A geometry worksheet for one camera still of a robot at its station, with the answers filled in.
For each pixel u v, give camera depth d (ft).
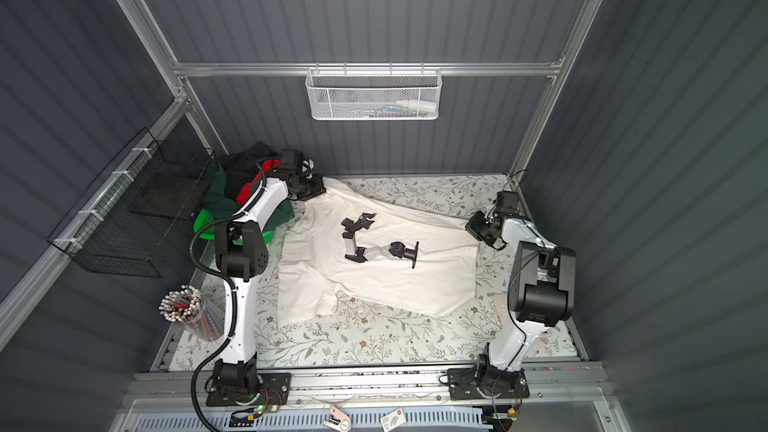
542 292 1.62
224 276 2.03
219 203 3.35
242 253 2.07
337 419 2.23
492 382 2.24
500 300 2.84
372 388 2.47
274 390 2.38
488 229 2.41
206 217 3.25
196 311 2.33
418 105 2.84
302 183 2.99
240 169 3.55
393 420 2.24
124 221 2.34
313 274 3.07
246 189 3.45
